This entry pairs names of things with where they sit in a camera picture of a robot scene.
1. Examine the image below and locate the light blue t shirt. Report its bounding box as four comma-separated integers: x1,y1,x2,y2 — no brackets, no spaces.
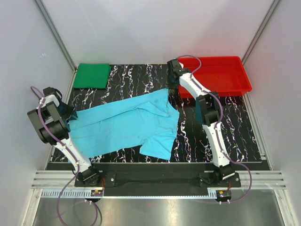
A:
70,89,179,161

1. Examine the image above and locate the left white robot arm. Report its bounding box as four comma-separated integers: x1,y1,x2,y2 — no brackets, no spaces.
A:
27,86,104,186

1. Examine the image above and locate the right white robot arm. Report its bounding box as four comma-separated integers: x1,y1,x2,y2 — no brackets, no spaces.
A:
167,68,235,187

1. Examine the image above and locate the folded green t shirt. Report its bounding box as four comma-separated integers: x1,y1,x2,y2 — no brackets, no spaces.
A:
73,63,111,89

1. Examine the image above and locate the red plastic tray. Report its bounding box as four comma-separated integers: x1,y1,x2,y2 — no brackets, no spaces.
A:
179,56,252,97

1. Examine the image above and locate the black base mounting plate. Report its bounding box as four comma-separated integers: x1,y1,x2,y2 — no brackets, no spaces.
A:
75,163,241,187

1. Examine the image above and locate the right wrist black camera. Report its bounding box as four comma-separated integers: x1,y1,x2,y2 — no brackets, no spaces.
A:
167,59,183,73

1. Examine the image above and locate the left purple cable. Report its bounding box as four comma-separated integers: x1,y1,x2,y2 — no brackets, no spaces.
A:
30,86,102,226

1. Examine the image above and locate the aluminium front rail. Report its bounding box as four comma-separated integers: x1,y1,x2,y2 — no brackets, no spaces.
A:
32,170,286,199

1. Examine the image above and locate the left aluminium corner post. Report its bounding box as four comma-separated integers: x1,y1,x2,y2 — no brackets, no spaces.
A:
33,0,77,71

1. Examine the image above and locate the aluminium corner post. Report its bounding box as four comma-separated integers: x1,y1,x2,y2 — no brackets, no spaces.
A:
242,0,282,65
33,0,77,71

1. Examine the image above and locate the right aluminium corner post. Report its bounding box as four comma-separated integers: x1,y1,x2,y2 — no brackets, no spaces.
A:
242,0,282,65

